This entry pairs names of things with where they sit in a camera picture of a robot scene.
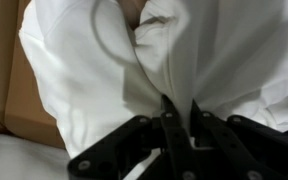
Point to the white jersey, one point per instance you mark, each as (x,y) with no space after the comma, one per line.
(84,83)

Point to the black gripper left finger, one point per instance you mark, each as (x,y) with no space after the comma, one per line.
(174,140)

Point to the brown leather sofa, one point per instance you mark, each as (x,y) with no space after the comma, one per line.
(4,83)

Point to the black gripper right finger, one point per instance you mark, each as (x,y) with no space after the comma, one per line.
(237,146)

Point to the bed with white sheet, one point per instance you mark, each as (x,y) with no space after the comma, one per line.
(17,160)

